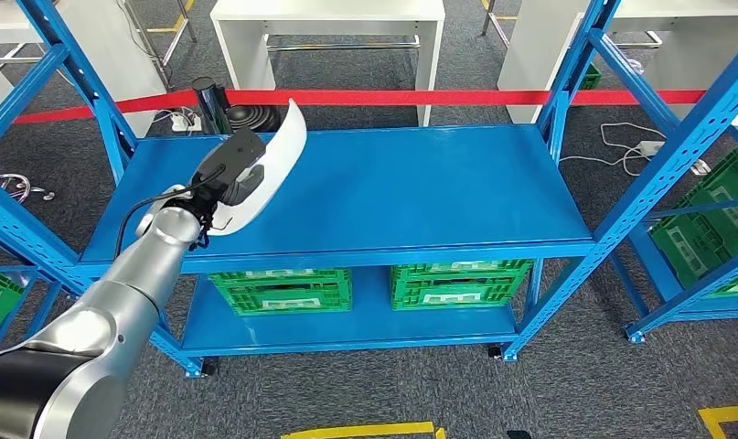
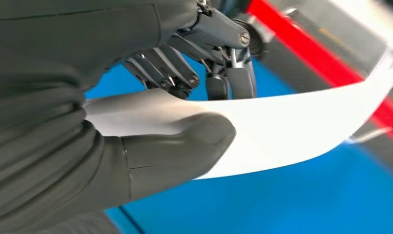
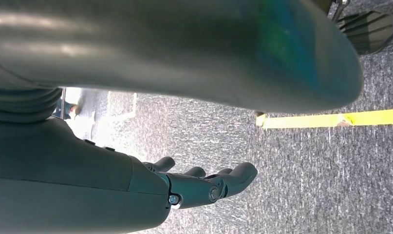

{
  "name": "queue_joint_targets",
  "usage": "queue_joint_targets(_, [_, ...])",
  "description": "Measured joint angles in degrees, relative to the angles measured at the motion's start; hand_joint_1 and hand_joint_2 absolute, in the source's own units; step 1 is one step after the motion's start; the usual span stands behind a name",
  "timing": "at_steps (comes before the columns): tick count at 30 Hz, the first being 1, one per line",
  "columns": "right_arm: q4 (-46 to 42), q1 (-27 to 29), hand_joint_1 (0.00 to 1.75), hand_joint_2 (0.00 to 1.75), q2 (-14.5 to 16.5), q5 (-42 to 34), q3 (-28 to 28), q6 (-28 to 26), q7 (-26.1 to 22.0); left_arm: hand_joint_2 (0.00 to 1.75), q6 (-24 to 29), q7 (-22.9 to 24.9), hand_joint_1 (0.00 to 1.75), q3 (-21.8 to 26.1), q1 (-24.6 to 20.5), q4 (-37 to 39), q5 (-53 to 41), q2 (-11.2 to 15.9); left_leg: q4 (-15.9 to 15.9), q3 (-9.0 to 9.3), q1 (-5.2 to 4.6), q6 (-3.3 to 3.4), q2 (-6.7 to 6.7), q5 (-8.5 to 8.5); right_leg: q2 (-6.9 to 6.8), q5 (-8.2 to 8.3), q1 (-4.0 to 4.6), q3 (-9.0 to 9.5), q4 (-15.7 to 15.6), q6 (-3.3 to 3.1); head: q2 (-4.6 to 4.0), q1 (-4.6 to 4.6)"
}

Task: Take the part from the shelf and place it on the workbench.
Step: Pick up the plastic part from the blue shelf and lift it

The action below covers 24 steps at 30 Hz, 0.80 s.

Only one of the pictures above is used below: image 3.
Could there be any yellow floor tape square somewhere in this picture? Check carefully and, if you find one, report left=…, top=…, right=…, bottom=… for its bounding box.
left=255, top=108, right=393, bottom=130

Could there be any grey robot body shell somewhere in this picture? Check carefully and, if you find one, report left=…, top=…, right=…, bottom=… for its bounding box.
left=0, top=0, right=364, bottom=114

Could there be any black robot foot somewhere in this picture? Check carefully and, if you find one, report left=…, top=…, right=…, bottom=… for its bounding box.
left=337, top=10, right=393, bottom=56

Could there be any person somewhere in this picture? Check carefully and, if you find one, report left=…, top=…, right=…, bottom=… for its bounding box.
left=53, top=98, right=82, bottom=121

